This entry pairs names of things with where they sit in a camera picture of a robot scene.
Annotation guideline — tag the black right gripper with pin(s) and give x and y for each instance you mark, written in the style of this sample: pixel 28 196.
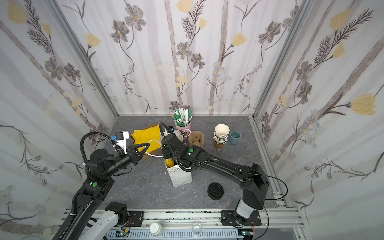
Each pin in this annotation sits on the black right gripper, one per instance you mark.
pixel 167 139

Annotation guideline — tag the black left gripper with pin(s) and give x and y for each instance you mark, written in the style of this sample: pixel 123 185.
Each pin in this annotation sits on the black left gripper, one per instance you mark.
pixel 132 154

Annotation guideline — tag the white paper takeout bag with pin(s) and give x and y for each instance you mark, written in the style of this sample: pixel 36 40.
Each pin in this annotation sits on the white paper takeout bag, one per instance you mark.
pixel 177 175

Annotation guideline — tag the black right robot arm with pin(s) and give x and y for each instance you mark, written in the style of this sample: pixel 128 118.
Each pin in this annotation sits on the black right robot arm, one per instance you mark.
pixel 251 179

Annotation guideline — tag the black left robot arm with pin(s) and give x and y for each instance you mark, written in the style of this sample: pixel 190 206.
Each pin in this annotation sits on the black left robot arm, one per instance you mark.
pixel 100 168

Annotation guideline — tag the yellow paper napkin stack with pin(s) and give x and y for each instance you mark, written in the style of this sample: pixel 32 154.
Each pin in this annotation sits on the yellow paper napkin stack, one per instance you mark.
pixel 151 135

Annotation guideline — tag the brown pulp carrier stack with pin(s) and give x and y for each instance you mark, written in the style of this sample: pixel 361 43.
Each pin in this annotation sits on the brown pulp carrier stack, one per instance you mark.
pixel 196 138

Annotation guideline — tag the pink cup with straws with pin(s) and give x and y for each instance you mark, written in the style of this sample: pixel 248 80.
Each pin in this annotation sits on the pink cup with straws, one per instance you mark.
pixel 182 118

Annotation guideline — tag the stack of paper cups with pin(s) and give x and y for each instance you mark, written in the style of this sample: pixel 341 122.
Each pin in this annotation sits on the stack of paper cups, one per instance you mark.
pixel 221 134

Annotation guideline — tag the teal ceramic cup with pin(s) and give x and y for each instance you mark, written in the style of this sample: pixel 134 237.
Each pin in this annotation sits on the teal ceramic cup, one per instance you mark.
pixel 234 137

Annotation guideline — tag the white round knob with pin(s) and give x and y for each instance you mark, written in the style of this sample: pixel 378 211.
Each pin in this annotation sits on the white round knob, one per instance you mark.
pixel 156 229

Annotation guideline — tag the clear glass cup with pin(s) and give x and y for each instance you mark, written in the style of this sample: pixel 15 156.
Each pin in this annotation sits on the clear glass cup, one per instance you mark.
pixel 197 229

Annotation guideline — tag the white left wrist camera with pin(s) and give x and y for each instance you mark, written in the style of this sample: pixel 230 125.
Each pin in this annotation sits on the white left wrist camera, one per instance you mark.
pixel 119 141

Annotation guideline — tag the white perforated cable tray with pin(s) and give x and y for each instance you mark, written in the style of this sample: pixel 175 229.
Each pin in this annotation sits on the white perforated cable tray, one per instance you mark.
pixel 169 234

